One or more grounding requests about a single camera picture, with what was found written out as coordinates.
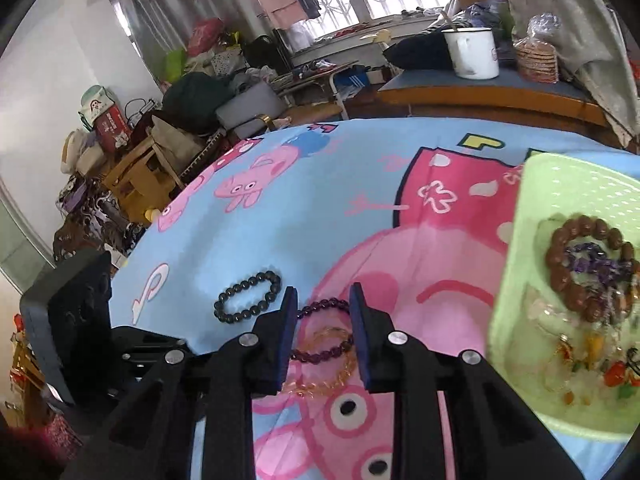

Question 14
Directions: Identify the cluttered low table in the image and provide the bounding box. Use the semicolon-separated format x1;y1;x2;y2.
277;60;362;117

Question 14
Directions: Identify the green plastic basket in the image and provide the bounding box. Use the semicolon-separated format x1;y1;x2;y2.
487;152;640;443

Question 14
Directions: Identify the bright green bag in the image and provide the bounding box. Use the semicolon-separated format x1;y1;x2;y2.
165;47;189;84

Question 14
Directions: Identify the white enamel mug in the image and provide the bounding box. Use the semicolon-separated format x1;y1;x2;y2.
441;26;501;80

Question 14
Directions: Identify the amber bead bracelet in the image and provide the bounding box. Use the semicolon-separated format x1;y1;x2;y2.
280;326;359;397

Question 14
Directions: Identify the black bead bracelet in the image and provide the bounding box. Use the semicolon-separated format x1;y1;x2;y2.
213;271;282;322

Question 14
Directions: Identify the woven wicker basket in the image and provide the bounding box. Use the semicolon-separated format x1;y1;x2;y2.
514;40;560;84

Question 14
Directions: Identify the pale crystal bead bracelet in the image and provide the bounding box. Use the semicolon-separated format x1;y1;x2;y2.
527;295;591;342

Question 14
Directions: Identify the colourful stone bracelet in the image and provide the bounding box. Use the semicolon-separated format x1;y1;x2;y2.
550;330;640;406

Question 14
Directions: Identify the purple crystal chip bracelet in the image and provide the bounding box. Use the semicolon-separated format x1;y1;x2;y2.
565;242;636;286

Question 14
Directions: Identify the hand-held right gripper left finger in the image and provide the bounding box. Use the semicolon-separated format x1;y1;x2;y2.
60;286;299;480

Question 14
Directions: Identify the wooden desk blue top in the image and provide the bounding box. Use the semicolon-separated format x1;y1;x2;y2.
377;67;626;142

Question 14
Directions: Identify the black cloth bundle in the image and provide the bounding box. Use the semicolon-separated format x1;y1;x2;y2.
382;32;453;72

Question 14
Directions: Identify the dark purple bead bracelet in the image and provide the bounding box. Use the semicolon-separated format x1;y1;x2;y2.
290;298;357;364

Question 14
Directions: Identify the clear plastic bag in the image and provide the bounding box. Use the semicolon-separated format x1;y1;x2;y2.
527;12;564;44

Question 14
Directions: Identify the wooden stool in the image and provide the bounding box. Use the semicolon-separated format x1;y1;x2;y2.
102;135;177;214

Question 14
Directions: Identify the dark green backpack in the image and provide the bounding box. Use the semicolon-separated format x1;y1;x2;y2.
162;72;237;134

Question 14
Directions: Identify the black bag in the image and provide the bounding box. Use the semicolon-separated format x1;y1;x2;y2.
242;35;292;74

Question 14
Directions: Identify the red bag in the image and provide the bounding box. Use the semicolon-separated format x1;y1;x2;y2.
187;17;226;56

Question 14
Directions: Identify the red printed carton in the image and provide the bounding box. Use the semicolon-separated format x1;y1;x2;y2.
95;107;134;154

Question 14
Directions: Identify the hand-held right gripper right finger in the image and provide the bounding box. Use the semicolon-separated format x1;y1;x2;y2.
349;282;586;480

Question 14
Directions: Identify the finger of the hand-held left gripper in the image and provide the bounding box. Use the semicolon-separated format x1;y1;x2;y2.
20;250;190;407

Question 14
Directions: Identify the brown wooden bead bracelet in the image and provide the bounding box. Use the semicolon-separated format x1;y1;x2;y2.
545;215;639;324

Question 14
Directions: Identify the blue striped shoebox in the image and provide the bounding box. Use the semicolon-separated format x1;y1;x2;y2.
332;70;372;102

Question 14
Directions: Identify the grey cloth garment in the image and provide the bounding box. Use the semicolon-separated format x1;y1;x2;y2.
500;0;640;147

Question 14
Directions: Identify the blue pink cartoon printed blanket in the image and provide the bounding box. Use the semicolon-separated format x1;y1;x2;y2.
107;117;640;480

